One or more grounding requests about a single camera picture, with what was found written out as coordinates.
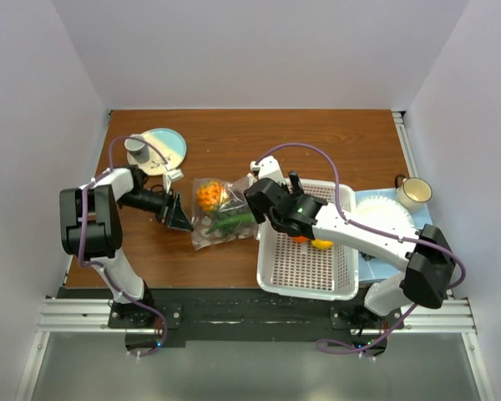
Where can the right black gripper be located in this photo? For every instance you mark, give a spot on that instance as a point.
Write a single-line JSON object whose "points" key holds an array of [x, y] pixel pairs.
{"points": [[296, 185]]}

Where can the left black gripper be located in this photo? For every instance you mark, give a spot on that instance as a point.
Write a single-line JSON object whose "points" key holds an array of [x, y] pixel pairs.
{"points": [[178, 218]]}

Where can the orange fake carrot bunch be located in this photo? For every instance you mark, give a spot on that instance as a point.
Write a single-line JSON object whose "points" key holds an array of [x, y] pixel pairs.
{"points": [[212, 196]]}

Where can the clear zip top bag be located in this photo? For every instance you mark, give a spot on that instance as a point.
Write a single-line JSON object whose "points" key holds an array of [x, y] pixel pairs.
{"points": [[201, 221]]}

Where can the green fake pepper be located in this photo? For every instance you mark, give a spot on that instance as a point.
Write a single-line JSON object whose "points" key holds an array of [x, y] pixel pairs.
{"points": [[231, 222]]}

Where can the yellow fake lemon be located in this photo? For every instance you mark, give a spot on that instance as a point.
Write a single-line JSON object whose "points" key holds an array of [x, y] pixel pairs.
{"points": [[321, 244]]}

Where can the orange fake tomato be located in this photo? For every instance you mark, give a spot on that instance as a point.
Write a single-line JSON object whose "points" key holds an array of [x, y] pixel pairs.
{"points": [[300, 239]]}

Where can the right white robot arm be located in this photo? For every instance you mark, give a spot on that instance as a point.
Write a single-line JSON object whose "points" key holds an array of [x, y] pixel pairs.
{"points": [[423, 259]]}

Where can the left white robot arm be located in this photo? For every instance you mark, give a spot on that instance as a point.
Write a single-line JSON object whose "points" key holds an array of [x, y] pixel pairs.
{"points": [[91, 230]]}

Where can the cream and blue plate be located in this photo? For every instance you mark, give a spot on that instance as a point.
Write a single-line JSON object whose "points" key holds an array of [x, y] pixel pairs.
{"points": [[169, 151]]}

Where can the small grey cup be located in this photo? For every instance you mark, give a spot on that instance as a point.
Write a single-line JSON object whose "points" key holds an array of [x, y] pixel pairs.
{"points": [[137, 150]]}

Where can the white perforated plastic basket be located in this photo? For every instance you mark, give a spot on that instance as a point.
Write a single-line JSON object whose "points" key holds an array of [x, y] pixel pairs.
{"points": [[292, 269]]}

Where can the white paper plate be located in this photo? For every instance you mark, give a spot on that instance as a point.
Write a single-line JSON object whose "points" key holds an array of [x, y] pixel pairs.
{"points": [[382, 212]]}

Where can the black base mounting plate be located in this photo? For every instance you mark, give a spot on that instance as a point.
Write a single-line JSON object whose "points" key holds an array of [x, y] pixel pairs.
{"points": [[171, 318]]}

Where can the blue checked cloth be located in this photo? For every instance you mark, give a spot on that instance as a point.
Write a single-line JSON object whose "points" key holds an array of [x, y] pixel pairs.
{"points": [[376, 270]]}

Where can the cream enamel mug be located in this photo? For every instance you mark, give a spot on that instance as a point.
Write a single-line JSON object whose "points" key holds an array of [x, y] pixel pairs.
{"points": [[412, 192]]}

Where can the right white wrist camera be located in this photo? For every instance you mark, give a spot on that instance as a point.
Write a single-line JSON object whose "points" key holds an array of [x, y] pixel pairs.
{"points": [[267, 168]]}

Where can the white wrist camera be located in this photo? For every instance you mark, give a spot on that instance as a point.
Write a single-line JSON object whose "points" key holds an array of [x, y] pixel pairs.
{"points": [[171, 176], [267, 168]]}

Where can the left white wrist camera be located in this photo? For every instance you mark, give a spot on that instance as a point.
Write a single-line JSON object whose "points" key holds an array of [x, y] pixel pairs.
{"points": [[171, 176]]}

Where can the aluminium frame rail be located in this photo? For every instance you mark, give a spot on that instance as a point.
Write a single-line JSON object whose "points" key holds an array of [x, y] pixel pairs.
{"points": [[92, 315]]}

